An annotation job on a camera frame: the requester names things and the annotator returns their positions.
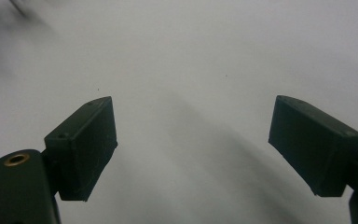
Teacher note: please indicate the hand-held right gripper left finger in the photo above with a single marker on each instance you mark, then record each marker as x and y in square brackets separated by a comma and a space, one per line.
[84, 149]

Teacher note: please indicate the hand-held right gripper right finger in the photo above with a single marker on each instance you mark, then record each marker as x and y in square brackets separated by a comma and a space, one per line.
[315, 146]

